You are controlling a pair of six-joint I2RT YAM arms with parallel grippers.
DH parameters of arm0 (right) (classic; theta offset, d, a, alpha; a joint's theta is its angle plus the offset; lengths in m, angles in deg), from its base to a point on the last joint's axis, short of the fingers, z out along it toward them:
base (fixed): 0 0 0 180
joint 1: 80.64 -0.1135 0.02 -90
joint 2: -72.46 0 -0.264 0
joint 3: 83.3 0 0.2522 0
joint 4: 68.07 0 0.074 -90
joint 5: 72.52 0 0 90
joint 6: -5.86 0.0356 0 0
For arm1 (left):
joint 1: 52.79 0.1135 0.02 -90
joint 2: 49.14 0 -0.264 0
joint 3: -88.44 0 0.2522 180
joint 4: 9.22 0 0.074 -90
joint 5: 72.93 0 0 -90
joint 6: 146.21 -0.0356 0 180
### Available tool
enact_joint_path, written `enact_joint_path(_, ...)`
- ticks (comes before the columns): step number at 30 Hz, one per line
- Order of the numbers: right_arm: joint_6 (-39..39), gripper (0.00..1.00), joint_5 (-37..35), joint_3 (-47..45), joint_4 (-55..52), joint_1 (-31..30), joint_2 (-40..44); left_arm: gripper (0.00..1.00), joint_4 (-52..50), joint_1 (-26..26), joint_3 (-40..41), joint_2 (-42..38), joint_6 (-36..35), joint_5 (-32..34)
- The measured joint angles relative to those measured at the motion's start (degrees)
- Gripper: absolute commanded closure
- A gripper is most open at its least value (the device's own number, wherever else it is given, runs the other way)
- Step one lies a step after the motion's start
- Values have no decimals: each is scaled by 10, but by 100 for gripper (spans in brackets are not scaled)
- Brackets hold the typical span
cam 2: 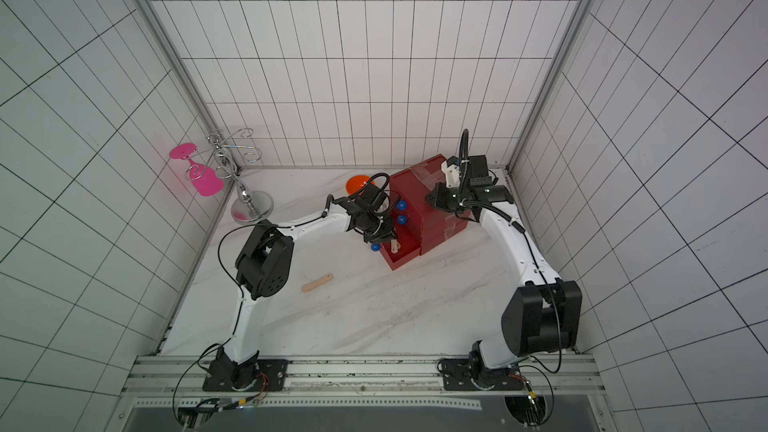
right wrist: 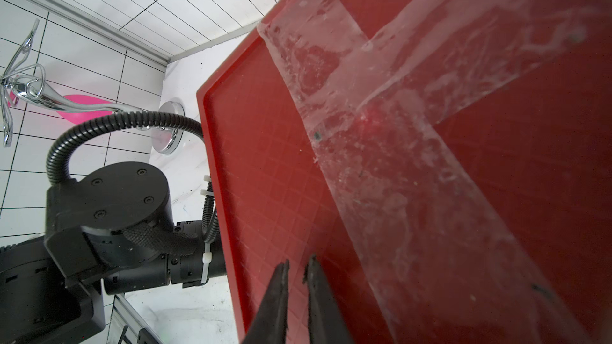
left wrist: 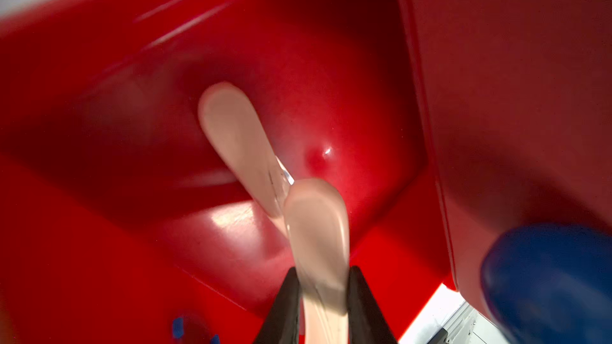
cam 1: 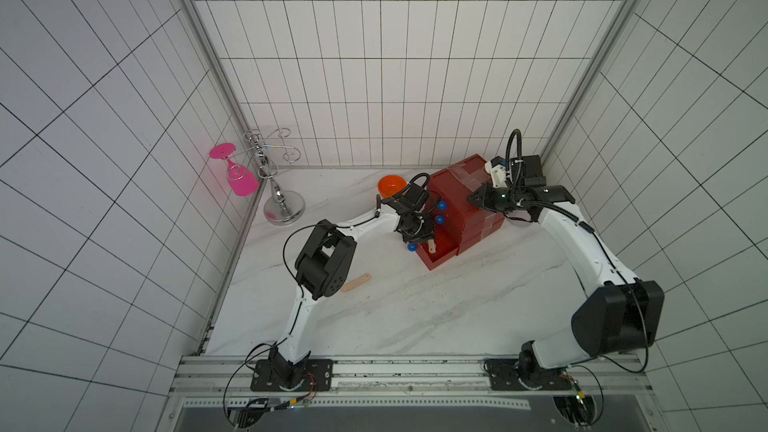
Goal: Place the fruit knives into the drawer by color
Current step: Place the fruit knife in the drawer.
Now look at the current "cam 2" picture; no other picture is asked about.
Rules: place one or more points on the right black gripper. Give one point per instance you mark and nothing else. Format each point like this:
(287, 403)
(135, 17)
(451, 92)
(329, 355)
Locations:
(442, 197)

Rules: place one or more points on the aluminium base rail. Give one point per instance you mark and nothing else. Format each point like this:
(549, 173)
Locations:
(174, 382)

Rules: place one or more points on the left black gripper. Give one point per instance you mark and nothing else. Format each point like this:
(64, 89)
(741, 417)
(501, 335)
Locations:
(387, 235)

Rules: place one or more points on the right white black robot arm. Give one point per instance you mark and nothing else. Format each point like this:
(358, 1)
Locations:
(543, 312)

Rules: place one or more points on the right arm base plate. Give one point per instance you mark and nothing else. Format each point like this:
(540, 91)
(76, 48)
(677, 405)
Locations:
(471, 375)

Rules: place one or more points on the pink wine glass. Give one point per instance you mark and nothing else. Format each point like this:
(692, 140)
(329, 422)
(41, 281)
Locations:
(203, 178)

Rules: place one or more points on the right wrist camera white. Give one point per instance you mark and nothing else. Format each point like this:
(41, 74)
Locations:
(451, 171)

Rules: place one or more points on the red drawer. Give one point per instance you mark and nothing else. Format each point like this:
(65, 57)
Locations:
(409, 247)
(413, 186)
(432, 226)

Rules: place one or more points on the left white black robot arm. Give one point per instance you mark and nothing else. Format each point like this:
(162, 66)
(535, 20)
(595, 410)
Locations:
(264, 262)

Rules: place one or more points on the chrome glass rack stand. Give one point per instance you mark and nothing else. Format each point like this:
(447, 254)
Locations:
(249, 206)

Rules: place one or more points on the orange bowl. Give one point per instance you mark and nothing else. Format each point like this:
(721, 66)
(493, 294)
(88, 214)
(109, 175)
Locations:
(356, 183)

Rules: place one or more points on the red top drawer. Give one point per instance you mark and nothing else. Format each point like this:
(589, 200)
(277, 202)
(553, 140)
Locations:
(413, 186)

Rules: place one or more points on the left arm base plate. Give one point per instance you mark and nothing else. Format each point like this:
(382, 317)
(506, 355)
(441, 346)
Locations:
(252, 376)

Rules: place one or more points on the peach knife diagonal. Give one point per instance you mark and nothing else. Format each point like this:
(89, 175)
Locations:
(313, 285)

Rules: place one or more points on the red bottom drawer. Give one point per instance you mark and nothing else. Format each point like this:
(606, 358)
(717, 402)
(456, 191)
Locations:
(409, 247)

